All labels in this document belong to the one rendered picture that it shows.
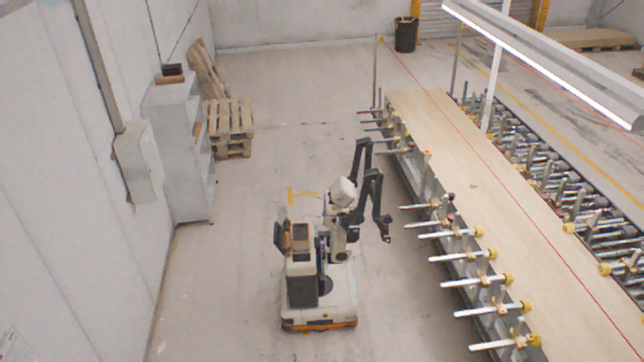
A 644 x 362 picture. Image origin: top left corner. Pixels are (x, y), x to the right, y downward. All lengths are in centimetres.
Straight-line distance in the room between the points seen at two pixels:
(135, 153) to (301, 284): 169
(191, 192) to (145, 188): 116
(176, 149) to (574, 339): 381
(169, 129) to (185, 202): 92
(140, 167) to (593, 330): 347
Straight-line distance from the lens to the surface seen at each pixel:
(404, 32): 1018
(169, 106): 447
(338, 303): 382
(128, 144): 367
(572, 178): 476
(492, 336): 326
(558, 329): 319
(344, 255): 355
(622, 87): 241
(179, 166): 478
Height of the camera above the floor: 324
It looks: 35 degrees down
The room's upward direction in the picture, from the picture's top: 3 degrees counter-clockwise
